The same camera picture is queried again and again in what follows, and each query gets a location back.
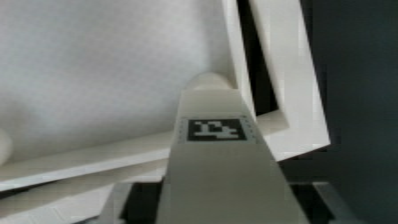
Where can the white right barrier rail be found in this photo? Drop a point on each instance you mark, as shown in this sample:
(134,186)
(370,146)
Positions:
(294,125)

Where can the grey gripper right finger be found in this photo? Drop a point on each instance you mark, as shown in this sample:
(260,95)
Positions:
(322,203)

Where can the white desk top tray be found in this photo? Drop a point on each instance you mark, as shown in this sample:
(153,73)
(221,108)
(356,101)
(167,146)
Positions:
(98,58)

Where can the white desk leg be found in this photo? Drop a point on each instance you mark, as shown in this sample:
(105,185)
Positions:
(224,185)

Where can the white barrier rail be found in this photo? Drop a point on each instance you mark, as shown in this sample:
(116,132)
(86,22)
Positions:
(70,200)
(294,125)

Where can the white front barrier rail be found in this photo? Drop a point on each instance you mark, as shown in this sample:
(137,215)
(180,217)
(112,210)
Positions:
(70,200)

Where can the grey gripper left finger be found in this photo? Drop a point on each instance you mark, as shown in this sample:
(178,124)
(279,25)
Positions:
(132,204)

